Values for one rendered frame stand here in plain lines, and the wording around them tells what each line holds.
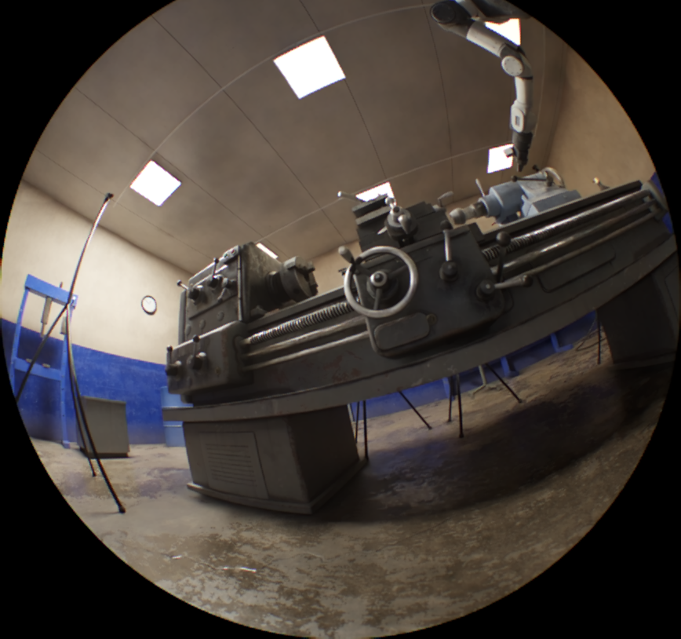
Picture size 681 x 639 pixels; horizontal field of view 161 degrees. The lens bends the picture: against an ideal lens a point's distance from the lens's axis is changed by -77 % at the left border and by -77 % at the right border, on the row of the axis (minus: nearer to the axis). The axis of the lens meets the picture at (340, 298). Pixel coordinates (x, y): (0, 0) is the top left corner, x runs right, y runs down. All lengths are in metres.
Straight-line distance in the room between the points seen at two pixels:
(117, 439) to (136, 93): 3.57
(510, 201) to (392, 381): 1.05
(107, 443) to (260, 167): 3.68
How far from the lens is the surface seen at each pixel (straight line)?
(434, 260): 0.73
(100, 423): 2.69
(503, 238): 0.63
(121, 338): 4.34
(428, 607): 0.52
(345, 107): 3.27
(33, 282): 3.76
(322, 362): 0.92
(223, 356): 1.01
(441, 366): 0.65
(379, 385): 0.66
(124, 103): 3.53
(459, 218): 1.26
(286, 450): 0.95
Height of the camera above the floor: 0.41
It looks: 24 degrees up
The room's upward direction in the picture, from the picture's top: 13 degrees counter-clockwise
